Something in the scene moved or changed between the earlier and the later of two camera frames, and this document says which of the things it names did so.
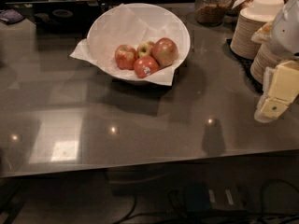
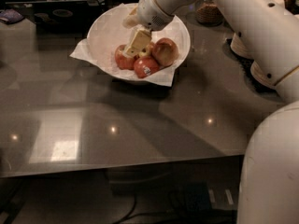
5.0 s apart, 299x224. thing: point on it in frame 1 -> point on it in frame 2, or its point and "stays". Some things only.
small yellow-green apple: x=144 y=49 stays
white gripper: x=286 y=35 -> x=150 y=11
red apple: x=125 y=56 stays
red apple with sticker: x=145 y=66 stays
